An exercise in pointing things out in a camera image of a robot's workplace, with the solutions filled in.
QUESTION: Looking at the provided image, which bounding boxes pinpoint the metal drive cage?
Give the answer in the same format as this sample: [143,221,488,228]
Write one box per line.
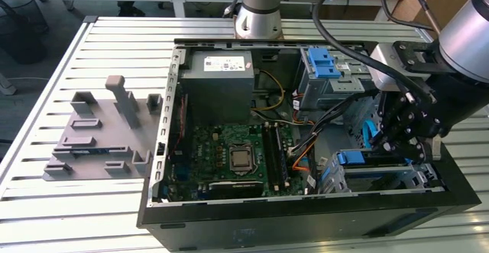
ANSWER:
[296,46,383,112]

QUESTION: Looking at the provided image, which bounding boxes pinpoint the black graphics card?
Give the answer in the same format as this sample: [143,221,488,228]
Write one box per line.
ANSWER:
[204,179,264,200]

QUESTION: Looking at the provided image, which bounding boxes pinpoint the black PC case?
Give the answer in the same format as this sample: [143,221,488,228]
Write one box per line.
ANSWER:
[136,37,482,252]

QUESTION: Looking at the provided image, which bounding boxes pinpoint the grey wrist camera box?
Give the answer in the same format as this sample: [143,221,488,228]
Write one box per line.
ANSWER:
[369,43,419,89]

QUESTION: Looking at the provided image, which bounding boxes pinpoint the black RAM slot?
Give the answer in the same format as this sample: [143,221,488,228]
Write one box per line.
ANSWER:
[263,122,279,190]

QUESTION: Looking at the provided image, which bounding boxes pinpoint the black mesh bin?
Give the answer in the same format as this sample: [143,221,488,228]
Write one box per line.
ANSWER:
[0,0,49,65]

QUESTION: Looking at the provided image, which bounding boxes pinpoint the grey parts rack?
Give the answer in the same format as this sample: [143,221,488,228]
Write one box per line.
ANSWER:
[41,74,166,183]

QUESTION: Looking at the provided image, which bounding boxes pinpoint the black cable bundle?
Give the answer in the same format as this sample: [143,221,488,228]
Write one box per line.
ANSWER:
[288,91,379,158]

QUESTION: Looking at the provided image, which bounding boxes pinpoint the yellow wires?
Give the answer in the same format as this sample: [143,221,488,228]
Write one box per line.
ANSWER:
[250,69,286,112]

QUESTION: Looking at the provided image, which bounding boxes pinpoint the silver CPU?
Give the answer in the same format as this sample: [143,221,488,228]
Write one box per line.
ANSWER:
[231,149,252,168]

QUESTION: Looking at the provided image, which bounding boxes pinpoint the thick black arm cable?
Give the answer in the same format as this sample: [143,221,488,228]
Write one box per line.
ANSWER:
[311,0,438,105]

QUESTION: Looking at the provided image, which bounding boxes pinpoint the CPU socket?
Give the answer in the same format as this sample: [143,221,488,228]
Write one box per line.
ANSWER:
[227,143,256,176]

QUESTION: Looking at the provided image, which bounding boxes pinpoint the black camera bracket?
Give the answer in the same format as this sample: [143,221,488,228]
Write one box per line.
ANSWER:
[393,39,459,75]

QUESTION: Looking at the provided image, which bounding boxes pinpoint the blue data wire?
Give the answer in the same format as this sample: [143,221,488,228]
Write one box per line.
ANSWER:
[361,120,383,151]

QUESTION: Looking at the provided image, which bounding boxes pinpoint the orange wires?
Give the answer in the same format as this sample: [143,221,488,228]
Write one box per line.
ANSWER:
[291,154,312,176]

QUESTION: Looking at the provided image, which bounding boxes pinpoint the green motherboard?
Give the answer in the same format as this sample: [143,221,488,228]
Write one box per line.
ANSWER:
[167,122,308,203]

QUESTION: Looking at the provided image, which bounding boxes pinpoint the blue plastic drive latch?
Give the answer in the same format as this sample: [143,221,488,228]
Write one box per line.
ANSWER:
[306,48,343,80]

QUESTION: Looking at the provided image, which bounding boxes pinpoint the black chair base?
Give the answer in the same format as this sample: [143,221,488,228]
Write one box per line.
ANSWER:
[116,0,166,18]

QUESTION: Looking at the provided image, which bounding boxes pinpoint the dark RAM stick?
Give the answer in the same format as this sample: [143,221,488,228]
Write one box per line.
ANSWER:
[275,125,291,189]

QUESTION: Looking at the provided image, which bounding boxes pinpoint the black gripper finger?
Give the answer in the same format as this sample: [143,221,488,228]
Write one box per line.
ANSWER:
[385,115,443,163]
[369,91,425,151]

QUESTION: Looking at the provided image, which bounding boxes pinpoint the white metal stand foot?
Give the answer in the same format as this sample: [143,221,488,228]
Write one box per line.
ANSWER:
[0,72,19,96]

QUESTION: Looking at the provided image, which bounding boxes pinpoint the grey power supply unit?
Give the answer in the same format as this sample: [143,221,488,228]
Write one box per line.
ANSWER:
[178,49,256,125]

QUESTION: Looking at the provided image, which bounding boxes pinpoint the metal disk bay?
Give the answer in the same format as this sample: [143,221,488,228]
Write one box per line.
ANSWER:
[330,148,438,193]

